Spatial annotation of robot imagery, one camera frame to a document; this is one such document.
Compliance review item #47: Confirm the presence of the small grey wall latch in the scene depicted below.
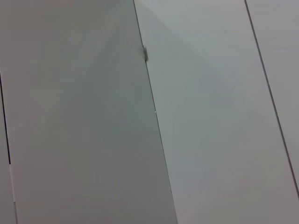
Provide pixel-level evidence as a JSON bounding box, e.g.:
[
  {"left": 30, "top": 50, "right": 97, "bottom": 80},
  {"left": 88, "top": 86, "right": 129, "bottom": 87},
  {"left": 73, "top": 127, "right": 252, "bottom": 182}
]
[{"left": 142, "top": 45, "right": 150, "bottom": 63}]

